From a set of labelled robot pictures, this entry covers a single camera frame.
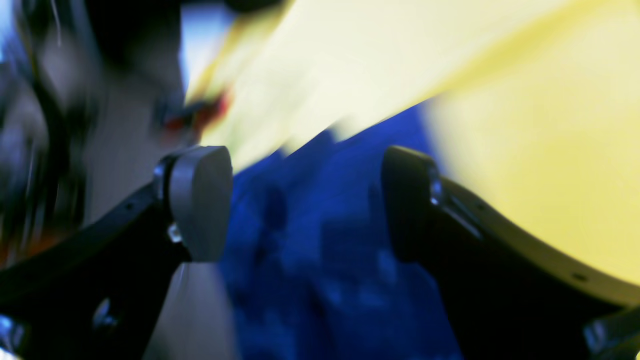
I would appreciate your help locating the red clamp top right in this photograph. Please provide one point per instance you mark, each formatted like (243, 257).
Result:
(196, 117)

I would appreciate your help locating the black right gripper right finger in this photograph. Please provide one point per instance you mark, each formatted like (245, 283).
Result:
(507, 294)

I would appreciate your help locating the yellow table cloth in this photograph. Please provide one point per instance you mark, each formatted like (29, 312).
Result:
(531, 104)

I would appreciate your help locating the navy blue long-sleeve shirt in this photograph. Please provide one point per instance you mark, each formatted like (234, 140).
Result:
(308, 263)

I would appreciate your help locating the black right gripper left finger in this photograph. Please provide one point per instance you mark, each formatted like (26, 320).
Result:
(98, 294)

